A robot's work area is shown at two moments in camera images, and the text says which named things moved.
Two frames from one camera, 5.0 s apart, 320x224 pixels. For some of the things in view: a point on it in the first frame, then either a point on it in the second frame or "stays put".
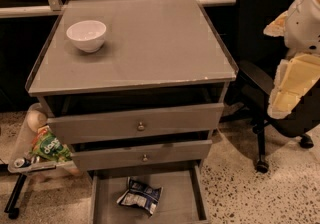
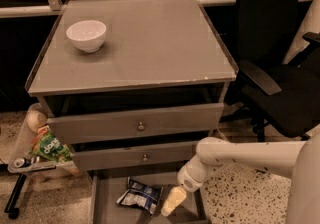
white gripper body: x=304 y=24 → x=188 y=178
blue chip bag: x=141 y=195 stays put
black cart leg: x=10 y=208 stays put
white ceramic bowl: x=89 y=35 stays put
